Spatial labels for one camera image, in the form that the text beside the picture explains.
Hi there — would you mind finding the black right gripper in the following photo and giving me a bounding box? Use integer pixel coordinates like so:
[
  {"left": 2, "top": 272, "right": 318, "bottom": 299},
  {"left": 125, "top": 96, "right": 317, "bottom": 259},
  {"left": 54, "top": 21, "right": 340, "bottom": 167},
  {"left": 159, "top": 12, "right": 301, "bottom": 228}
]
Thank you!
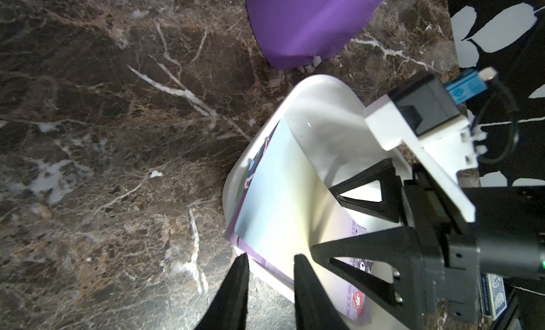
[{"left": 310, "top": 158, "right": 544, "bottom": 329}]

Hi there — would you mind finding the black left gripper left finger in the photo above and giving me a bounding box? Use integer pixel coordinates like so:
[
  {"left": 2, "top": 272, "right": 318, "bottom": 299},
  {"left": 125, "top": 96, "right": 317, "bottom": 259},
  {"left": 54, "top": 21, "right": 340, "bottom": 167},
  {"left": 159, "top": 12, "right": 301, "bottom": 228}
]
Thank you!
[{"left": 194, "top": 253, "right": 250, "bottom": 330}]

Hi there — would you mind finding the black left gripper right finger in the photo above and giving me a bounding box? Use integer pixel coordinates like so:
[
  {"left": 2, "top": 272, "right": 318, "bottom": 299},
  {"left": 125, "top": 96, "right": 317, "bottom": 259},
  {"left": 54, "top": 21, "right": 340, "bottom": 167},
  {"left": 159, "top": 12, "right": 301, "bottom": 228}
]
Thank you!
[{"left": 294, "top": 254, "right": 349, "bottom": 329}]

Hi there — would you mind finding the purple sticker sheet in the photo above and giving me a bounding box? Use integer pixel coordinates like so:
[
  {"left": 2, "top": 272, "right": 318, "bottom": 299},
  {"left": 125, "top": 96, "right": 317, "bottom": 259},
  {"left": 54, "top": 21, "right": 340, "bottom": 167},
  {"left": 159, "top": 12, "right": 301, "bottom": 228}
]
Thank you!
[{"left": 223, "top": 116, "right": 376, "bottom": 325}]

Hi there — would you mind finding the white plastic storage box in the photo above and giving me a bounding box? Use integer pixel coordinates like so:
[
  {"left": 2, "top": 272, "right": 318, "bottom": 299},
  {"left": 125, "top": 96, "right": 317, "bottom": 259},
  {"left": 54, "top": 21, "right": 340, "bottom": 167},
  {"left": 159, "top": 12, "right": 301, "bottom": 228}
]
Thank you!
[{"left": 222, "top": 75, "right": 412, "bottom": 329}]

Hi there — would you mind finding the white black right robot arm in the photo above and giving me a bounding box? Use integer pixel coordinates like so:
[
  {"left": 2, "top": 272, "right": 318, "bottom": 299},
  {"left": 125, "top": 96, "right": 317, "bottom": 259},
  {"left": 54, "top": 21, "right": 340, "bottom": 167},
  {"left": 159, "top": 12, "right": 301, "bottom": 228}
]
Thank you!
[{"left": 311, "top": 159, "right": 544, "bottom": 329}]

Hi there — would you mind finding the blue playing card deck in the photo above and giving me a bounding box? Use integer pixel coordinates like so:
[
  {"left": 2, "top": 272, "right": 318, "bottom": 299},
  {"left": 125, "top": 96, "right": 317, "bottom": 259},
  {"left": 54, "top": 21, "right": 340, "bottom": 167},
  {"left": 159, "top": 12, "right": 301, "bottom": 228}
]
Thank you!
[{"left": 481, "top": 273, "right": 508, "bottom": 321}]

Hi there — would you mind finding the purple plastic object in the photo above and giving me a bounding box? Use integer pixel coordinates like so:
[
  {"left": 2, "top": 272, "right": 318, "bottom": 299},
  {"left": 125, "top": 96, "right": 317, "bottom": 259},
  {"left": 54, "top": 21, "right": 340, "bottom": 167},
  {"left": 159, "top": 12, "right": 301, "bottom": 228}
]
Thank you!
[{"left": 246, "top": 0, "right": 384, "bottom": 70}]

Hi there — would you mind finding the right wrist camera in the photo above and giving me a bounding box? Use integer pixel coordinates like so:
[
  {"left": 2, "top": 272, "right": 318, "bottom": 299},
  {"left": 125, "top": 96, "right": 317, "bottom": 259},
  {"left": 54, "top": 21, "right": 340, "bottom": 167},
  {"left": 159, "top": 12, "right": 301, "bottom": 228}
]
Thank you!
[{"left": 363, "top": 67, "right": 498, "bottom": 222}]

